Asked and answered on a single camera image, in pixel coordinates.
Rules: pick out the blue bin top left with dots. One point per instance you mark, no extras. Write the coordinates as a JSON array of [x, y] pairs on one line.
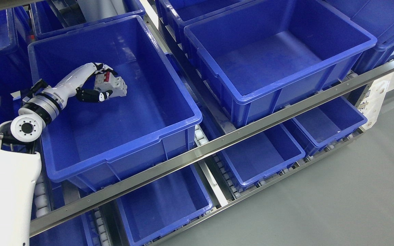
[[50, 18]]

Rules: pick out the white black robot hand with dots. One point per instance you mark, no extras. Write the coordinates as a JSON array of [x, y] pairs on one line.
[[66, 88]]

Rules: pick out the blue bin top right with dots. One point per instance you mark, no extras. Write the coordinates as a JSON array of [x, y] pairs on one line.
[[377, 18]]

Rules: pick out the large blue bin right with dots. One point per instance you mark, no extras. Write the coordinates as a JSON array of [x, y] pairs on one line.
[[264, 55]]

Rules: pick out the white printed sign board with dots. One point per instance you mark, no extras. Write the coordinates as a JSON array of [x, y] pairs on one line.
[[372, 102]]

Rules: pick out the large blue bin left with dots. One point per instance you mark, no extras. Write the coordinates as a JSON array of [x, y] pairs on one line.
[[93, 145]]

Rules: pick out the large blue bin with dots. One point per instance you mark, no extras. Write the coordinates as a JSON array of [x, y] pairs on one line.
[[264, 55], [93, 145]]

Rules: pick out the lower blue bin left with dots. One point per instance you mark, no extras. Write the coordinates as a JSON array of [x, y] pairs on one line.
[[163, 206]]

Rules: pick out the blue bin far left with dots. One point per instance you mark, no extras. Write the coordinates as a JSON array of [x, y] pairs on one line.
[[15, 73]]

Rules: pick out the lower blue bin middle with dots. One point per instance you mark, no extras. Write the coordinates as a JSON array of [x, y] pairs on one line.
[[261, 156]]

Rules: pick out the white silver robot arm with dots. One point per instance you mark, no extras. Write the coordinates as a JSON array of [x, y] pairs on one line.
[[20, 168]]

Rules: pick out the grey red circuit breaker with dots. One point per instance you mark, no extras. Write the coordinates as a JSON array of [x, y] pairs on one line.
[[108, 82]]

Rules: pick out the lower blue bin right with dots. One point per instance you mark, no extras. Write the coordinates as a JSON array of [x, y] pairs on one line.
[[330, 122]]

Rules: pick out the steel shelf rack frame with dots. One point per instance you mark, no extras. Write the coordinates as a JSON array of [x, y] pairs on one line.
[[55, 203]]

